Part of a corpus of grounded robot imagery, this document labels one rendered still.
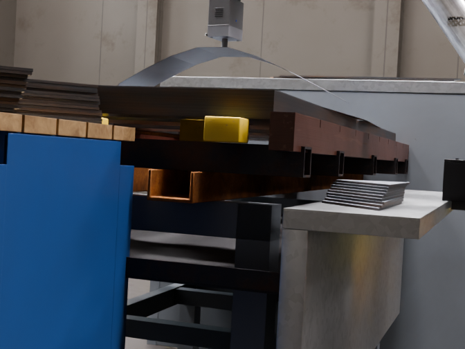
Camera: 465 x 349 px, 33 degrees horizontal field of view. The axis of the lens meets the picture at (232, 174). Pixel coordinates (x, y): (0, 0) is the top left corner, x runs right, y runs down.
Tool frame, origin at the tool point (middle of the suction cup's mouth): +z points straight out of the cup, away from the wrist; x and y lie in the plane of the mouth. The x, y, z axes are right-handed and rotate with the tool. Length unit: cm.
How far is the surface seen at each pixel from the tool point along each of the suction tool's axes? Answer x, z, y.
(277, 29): -288, -135, -703
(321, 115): 42, 18, 38
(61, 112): 22, 22, 94
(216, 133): 39, 23, 78
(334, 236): 53, 40, 58
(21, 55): -686, -108, -693
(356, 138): 44, 21, 20
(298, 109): 44, 18, 56
